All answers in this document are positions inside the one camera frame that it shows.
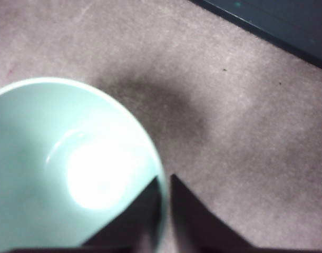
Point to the black rectangular tray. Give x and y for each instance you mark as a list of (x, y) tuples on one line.
[(282, 21)]

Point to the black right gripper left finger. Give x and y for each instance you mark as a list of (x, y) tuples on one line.
[(134, 226)]

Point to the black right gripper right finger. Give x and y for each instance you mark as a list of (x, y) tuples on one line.
[(197, 226)]

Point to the teal ceramic bowl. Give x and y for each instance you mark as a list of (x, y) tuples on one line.
[(31, 158)]

